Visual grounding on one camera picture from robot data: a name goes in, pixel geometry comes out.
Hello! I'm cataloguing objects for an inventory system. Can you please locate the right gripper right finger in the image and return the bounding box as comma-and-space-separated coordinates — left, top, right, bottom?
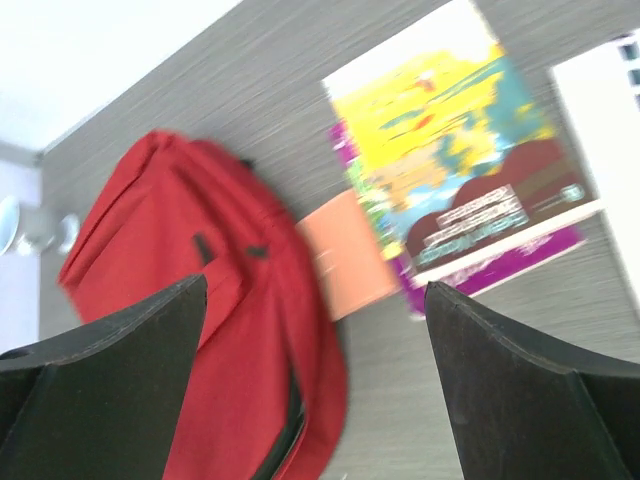
424, 282, 639, 479

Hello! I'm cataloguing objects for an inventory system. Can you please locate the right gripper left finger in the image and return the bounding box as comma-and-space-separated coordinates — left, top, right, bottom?
1, 275, 207, 479

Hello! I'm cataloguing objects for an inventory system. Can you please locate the red backpack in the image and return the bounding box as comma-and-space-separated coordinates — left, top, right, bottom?
58, 130, 348, 479

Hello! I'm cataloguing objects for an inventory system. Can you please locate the yellow cover book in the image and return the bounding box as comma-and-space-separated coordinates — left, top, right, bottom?
322, 1, 601, 287

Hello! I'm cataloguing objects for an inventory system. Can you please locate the purple cover book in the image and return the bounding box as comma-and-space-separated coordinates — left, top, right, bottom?
385, 226, 586, 320

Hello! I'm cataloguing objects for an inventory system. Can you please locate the translucent plastic cup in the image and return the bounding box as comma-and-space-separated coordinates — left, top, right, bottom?
1, 195, 80, 256

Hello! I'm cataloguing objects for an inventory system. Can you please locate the tan leather wallet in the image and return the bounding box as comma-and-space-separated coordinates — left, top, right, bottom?
297, 190, 400, 321

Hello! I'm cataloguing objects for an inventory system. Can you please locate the patterned cloth placemat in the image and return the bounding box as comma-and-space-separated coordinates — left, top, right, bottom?
551, 29, 639, 307

